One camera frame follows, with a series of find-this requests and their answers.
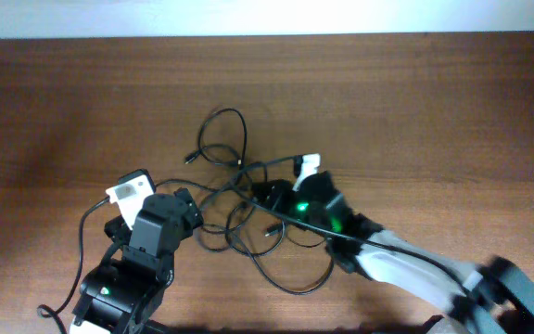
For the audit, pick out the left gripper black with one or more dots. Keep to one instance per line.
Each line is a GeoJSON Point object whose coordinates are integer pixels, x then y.
{"type": "Point", "coordinates": [193, 216]}

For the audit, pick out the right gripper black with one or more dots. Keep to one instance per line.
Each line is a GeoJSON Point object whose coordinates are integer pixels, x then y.
{"type": "Point", "coordinates": [275, 194]}

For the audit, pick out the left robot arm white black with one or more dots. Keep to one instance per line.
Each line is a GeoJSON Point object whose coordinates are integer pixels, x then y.
{"type": "Point", "coordinates": [124, 291]}

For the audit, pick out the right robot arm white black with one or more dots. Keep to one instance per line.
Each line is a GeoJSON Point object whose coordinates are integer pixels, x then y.
{"type": "Point", "coordinates": [497, 297]}

